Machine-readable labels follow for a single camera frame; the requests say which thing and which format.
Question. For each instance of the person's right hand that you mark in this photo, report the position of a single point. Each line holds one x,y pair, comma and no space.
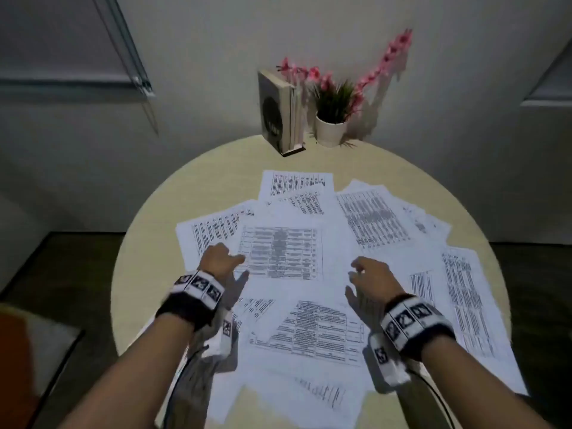
375,281

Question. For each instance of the person's left hand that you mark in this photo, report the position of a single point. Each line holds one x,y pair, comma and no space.
219,259

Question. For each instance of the printed papers pile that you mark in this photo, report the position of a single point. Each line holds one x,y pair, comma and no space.
339,259

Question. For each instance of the person's right forearm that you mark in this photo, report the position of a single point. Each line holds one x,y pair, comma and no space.
469,384

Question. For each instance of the person's left forearm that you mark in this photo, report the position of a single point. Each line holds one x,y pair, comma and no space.
134,375

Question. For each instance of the round beige table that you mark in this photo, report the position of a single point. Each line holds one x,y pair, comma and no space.
201,183

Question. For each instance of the black left wristband with markers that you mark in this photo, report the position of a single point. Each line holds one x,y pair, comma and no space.
190,303

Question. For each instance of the black wristband with markers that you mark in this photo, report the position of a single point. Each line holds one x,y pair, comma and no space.
190,303
415,326

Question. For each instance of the black right wristband with markers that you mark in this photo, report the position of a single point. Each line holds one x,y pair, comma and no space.
415,326

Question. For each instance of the black bookend base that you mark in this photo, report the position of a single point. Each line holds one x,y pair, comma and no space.
295,150

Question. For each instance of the white plant pot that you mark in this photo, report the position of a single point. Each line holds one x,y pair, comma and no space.
330,129

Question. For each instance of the cream upright book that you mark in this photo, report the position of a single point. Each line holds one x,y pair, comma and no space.
298,116

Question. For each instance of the orange and white chair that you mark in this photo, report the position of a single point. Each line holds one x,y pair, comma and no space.
22,352

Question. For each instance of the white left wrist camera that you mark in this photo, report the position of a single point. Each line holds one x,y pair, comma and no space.
223,339

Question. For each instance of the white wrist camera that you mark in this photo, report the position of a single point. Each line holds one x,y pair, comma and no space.
223,339
386,361

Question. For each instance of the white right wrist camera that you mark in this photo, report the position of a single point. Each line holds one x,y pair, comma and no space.
386,361

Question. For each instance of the grey window frame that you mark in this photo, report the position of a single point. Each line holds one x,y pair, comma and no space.
67,80

